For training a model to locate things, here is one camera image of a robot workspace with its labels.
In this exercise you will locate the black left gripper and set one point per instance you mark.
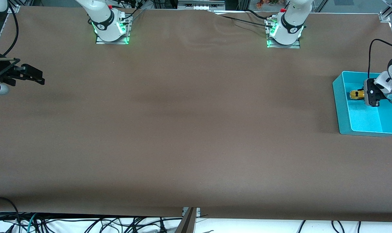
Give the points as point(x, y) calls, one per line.
point(371, 92)

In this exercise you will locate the yellow beetle toy car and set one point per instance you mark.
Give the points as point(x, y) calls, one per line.
point(355, 95)

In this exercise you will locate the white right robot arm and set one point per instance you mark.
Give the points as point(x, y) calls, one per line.
point(102, 17)

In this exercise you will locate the turquoise plastic bin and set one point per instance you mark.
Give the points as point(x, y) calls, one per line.
point(361, 119)

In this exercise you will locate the brown table cover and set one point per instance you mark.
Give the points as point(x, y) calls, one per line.
point(196, 129)

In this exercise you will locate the white power strip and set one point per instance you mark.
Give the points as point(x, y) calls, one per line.
point(200, 5)

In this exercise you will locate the metal table corner bracket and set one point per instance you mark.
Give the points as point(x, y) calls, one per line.
point(384, 16)

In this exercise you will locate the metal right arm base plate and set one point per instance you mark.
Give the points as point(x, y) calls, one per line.
point(111, 41)

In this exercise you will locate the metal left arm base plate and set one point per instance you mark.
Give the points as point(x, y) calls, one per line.
point(283, 46)

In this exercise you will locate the metal table edge bracket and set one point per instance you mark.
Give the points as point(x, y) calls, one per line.
point(187, 221)

